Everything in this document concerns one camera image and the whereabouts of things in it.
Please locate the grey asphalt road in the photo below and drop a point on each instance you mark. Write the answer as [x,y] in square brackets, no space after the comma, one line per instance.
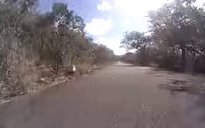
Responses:
[116,100]

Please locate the dry grass verge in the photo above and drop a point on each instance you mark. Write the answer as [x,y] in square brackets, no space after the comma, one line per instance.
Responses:
[40,78]

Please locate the row of trees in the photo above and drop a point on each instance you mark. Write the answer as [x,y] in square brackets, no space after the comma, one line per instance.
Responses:
[40,36]
[176,40]

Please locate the dark earth verge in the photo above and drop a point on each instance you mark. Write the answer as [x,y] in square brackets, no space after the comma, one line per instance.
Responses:
[180,87]

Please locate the white post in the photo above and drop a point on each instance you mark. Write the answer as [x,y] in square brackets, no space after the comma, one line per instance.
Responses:
[74,68]

